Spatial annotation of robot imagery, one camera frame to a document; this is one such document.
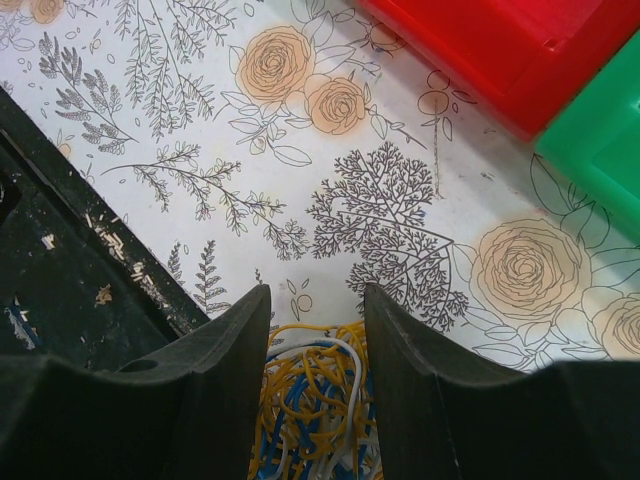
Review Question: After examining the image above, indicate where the floral table mat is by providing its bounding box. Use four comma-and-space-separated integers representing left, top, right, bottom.
1, 1, 639, 371

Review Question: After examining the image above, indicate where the yellow cable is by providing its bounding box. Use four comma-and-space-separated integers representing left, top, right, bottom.
248, 321, 385, 480

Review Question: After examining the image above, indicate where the blue cable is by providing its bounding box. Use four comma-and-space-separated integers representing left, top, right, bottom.
257, 337, 384, 480

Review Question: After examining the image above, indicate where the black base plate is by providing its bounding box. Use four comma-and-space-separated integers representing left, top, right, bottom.
1, 93, 207, 371

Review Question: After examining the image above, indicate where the white cable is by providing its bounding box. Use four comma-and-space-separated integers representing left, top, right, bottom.
269, 337, 382, 480

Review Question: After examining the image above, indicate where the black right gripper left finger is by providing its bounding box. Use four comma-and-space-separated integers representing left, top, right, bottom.
1, 285, 271, 479

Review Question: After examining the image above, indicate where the red plastic bin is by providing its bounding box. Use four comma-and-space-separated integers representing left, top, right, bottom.
362, 0, 639, 140

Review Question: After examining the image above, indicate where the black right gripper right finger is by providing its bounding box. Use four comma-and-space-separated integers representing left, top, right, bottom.
364, 284, 639, 479

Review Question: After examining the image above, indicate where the green plastic bin right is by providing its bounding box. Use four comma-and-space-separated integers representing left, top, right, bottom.
536, 34, 639, 242

